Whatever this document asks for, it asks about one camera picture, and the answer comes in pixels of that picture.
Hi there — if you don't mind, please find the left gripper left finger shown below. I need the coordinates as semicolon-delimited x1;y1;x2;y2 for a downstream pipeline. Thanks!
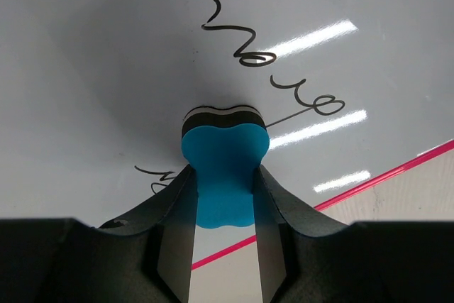
1;167;197;302

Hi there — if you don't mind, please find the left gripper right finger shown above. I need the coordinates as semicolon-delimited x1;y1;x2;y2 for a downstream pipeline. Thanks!
253;167;453;302

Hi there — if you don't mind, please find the blue bone-shaped eraser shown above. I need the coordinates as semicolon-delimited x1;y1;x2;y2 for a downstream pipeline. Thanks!
181;105;270;229

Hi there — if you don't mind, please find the pink framed whiteboard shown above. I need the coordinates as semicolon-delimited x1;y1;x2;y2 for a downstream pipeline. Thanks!
0;0;454;272

